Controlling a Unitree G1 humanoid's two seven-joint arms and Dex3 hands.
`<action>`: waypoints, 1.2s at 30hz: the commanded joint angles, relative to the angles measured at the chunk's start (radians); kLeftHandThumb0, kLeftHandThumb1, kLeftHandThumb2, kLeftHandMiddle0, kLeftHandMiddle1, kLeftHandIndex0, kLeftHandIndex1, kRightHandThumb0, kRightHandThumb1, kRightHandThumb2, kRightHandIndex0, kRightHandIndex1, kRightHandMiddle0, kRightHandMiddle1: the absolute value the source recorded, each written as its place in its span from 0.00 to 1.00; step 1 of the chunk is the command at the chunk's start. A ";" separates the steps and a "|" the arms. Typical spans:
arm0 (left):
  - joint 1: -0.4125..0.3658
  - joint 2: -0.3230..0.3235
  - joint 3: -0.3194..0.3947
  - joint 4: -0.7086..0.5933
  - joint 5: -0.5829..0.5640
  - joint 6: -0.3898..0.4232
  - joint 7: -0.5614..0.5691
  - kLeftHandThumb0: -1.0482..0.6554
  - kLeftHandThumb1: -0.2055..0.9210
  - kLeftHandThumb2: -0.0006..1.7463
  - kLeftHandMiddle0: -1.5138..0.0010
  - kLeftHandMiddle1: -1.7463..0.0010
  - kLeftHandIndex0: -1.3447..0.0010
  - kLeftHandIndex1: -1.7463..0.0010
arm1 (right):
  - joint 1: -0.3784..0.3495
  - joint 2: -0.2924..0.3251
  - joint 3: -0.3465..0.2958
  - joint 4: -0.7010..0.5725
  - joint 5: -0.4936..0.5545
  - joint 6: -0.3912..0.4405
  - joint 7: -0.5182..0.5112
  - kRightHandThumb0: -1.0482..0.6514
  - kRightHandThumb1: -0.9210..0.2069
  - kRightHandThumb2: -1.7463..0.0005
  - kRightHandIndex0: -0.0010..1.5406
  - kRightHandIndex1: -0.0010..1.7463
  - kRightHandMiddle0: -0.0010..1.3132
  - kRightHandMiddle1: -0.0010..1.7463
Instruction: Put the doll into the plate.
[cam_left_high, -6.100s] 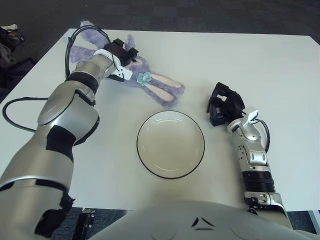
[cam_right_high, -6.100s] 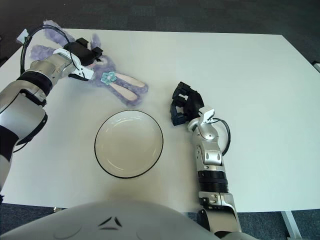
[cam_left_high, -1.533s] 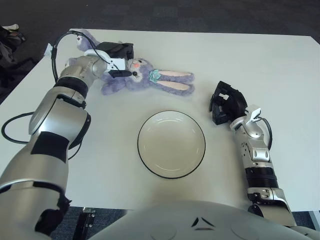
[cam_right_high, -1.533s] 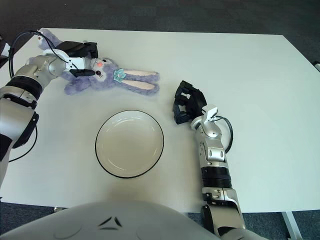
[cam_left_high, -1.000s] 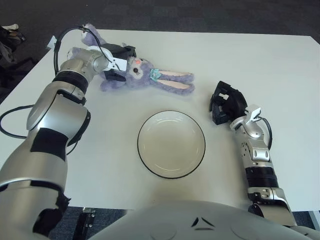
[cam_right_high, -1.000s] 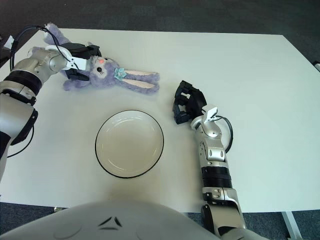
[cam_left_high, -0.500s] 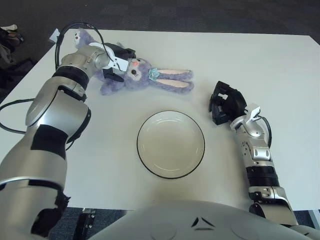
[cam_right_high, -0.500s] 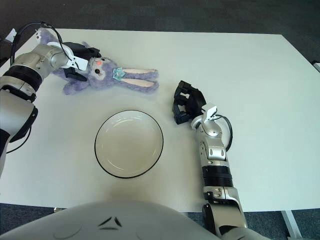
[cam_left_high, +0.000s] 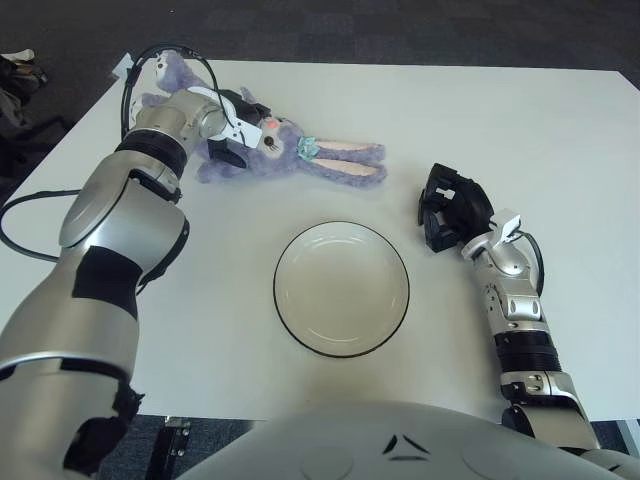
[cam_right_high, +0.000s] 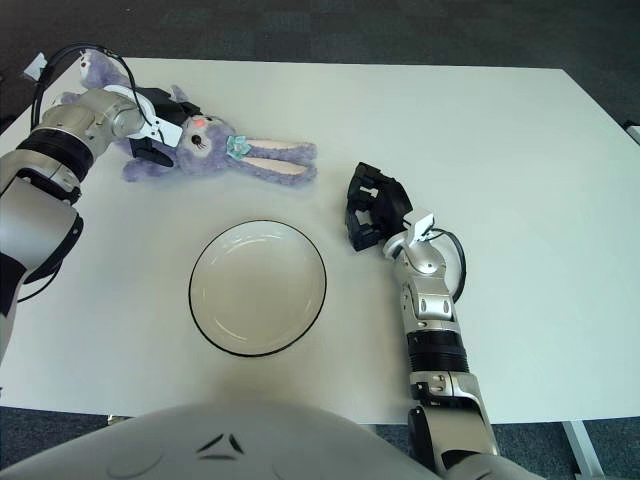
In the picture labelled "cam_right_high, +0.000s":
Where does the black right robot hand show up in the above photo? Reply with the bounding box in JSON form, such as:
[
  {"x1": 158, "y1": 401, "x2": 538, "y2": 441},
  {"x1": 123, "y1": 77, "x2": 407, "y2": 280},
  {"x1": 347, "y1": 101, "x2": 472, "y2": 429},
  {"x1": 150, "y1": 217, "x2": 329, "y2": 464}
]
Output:
[{"x1": 343, "y1": 161, "x2": 415, "y2": 253}]

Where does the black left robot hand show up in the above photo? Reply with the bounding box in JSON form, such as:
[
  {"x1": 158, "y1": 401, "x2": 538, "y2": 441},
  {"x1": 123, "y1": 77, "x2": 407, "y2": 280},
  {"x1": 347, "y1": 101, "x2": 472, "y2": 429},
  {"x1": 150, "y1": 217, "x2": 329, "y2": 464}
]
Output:
[{"x1": 127, "y1": 86, "x2": 204, "y2": 169}]

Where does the purple plush bunny doll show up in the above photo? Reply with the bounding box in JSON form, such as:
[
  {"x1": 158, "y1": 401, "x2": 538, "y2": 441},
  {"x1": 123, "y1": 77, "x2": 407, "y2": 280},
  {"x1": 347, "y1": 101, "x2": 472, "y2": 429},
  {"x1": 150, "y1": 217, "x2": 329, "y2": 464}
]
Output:
[{"x1": 58, "y1": 49, "x2": 320, "y2": 190}]

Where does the cream plate with black rim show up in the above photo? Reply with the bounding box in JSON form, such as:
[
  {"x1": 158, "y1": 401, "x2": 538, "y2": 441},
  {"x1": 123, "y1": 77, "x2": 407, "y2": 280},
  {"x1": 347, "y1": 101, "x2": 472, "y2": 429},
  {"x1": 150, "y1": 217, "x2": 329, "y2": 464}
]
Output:
[{"x1": 188, "y1": 218, "x2": 329, "y2": 358}]

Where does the grey robot torso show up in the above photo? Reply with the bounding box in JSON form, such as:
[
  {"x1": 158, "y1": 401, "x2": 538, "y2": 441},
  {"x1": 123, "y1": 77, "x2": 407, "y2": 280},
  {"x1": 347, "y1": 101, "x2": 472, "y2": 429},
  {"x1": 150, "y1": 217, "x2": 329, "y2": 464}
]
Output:
[{"x1": 0, "y1": 399, "x2": 546, "y2": 480}]

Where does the white table leg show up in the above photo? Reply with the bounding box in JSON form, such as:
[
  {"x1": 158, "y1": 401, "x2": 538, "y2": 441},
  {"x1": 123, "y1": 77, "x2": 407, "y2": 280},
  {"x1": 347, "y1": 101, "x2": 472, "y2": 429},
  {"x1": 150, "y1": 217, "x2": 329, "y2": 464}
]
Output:
[{"x1": 559, "y1": 422, "x2": 601, "y2": 480}]

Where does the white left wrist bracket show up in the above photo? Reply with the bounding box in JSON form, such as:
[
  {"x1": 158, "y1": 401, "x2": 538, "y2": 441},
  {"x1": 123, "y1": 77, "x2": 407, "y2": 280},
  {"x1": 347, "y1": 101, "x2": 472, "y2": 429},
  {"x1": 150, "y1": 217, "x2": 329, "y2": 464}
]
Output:
[{"x1": 104, "y1": 84, "x2": 184, "y2": 149}]

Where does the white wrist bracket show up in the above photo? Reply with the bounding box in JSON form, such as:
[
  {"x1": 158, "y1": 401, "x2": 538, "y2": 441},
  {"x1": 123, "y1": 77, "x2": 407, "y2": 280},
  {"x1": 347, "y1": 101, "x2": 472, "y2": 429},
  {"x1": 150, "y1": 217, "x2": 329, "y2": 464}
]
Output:
[
  {"x1": 403, "y1": 209, "x2": 437, "y2": 245},
  {"x1": 104, "y1": 84, "x2": 184, "y2": 149}
]

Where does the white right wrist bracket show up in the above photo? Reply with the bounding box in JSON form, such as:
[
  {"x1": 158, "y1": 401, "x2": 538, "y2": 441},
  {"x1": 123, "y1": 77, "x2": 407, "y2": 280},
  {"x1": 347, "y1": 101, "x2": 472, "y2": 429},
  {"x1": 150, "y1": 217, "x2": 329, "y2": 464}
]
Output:
[{"x1": 403, "y1": 209, "x2": 437, "y2": 245}]

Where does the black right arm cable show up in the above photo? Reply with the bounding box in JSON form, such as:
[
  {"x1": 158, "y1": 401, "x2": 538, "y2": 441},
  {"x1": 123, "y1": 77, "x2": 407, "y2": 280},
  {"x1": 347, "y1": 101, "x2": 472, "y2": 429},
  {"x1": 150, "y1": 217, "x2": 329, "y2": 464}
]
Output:
[{"x1": 432, "y1": 228, "x2": 469, "y2": 304}]

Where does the white cable label tag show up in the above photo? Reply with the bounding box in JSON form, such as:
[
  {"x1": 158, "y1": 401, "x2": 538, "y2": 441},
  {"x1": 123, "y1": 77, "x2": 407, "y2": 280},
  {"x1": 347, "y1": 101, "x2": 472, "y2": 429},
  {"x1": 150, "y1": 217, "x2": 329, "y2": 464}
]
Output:
[{"x1": 22, "y1": 52, "x2": 49, "y2": 81}]

